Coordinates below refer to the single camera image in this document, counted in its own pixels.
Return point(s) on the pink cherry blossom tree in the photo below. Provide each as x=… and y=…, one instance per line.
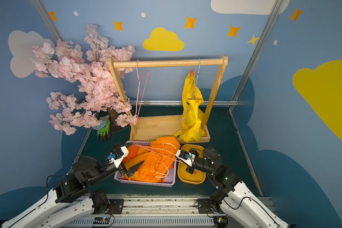
x=93, y=75

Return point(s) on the pink plastic basket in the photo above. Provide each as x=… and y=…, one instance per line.
x=168, y=181

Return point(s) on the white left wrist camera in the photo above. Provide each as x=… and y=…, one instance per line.
x=117, y=155

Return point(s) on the light orange shorts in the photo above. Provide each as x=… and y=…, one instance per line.
x=158, y=158

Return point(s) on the yellow shorts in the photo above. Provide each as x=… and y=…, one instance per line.
x=192, y=115

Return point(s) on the yellow plastic tray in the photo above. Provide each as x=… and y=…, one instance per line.
x=197, y=177

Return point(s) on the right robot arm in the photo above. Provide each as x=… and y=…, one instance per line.
x=232, y=196

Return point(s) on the green plant decoration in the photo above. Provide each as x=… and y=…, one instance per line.
x=103, y=129

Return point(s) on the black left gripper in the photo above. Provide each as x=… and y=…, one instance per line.
x=125, y=168

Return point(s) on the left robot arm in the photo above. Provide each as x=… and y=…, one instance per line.
x=85, y=172

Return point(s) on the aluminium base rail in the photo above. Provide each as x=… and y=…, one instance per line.
x=135, y=211

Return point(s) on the light blue wire hanger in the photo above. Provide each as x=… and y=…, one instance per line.
x=196, y=79

